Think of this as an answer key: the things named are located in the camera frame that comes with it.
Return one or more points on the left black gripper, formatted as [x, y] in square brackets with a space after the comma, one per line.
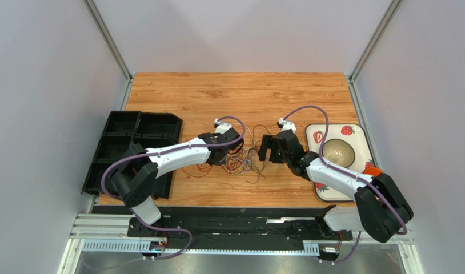
[217, 164]

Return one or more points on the left aluminium frame post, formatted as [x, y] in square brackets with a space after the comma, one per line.
[108, 38]

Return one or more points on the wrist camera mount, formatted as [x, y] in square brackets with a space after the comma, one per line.
[286, 125]
[221, 127]

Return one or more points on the right aluminium frame post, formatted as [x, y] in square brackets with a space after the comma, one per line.
[378, 34]

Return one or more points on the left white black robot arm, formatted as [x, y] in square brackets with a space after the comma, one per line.
[134, 176]

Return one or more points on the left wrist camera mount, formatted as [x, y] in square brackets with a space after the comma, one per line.
[221, 127]

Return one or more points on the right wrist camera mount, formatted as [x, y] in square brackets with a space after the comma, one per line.
[286, 125]

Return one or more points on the beige ceramic bowl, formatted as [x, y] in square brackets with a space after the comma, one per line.
[339, 152]

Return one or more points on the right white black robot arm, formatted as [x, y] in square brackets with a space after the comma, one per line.
[380, 208]

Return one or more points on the aluminium frame post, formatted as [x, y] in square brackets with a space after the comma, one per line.
[108, 38]
[378, 34]

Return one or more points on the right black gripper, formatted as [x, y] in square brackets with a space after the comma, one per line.
[272, 146]

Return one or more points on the orange plastic cup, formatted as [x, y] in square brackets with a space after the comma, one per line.
[373, 171]

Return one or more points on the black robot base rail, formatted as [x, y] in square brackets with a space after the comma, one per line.
[245, 229]

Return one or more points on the black compartment organizer tray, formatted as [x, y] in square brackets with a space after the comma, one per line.
[122, 130]

